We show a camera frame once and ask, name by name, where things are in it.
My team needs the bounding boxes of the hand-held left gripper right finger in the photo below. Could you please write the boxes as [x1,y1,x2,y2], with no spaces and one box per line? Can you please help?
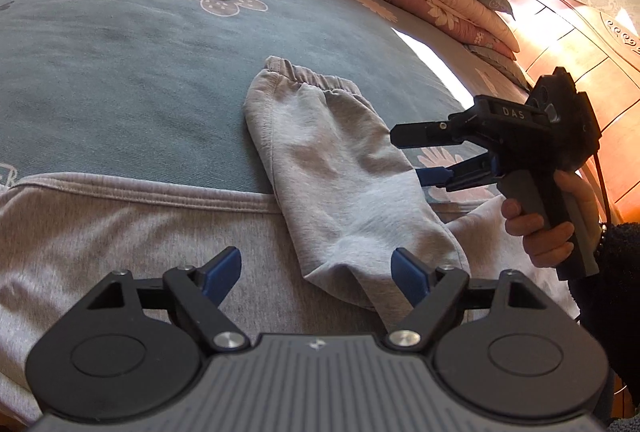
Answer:
[385,248,543,353]

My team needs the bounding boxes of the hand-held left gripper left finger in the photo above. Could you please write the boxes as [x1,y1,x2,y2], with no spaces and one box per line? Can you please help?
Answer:
[89,247,251,354]

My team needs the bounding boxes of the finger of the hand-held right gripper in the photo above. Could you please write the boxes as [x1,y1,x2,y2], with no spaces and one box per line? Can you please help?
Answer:
[415,154,502,193]
[390,122,466,150]

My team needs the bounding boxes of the grey sweatpants with drawstring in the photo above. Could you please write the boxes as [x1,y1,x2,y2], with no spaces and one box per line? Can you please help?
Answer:
[0,56,581,413]

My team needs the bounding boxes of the person's right forearm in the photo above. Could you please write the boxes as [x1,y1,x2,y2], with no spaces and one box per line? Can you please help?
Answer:
[570,221,640,432]

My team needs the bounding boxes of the person's right hand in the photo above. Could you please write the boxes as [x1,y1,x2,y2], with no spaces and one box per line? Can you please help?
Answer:
[501,168,600,269]

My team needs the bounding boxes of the wooden headboard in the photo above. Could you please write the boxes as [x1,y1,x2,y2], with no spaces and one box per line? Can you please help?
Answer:
[502,0,640,223]

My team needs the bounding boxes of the flat blue-grey pillow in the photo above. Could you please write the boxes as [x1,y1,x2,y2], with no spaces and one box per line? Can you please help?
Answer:
[467,44,531,90]

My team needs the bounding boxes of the bed with blue-grey floral sheet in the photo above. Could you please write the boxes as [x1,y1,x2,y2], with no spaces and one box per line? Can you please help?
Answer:
[0,0,640,432]

